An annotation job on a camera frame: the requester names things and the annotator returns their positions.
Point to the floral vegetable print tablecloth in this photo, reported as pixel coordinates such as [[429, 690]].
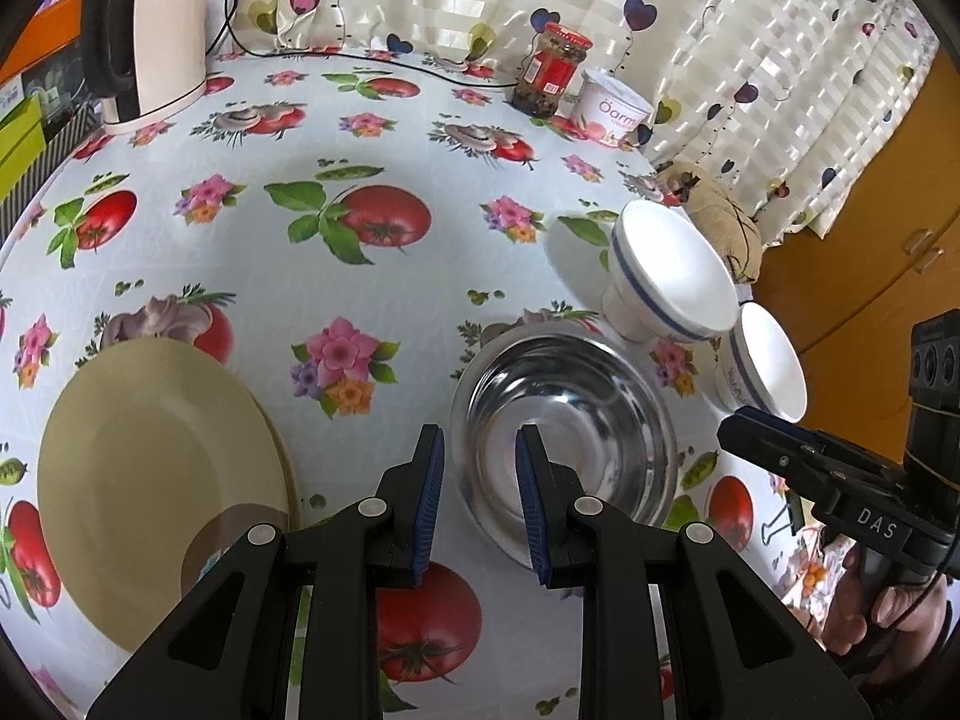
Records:
[[420, 187]]

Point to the black and white striped box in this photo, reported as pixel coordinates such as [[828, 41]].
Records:
[[71, 131]]

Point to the beige plush toy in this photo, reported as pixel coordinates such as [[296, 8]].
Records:
[[720, 217]]

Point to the black binder clip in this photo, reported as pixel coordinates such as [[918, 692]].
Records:
[[772, 532]]

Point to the white bowl with blue stripe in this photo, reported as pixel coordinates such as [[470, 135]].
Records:
[[667, 262], [772, 352]]

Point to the glass jar with red lid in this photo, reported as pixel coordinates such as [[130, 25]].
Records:
[[551, 71]]

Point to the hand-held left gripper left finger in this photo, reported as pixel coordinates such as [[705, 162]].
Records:
[[431, 495]]

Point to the storage box with orange lid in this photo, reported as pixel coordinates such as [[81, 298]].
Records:
[[37, 37]]

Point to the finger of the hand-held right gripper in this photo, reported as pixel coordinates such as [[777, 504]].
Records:
[[772, 420], [772, 457]]

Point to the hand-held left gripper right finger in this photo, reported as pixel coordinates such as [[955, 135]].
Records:
[[531, 499]]

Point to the person's right hand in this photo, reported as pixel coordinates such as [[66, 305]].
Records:
[[847, 600]]

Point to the green cardboard box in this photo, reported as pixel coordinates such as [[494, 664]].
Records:
[[19, 142]]

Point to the stainless steel bowl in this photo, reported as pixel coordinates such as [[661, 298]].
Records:
[[585, 375]]

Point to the white yogurt tub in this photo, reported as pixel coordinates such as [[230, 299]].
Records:
[[611, 109]]

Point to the white electric kettle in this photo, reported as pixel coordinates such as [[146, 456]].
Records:
[[169, 37]]

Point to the wooden cabinet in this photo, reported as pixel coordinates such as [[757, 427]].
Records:
[[862, 240]]

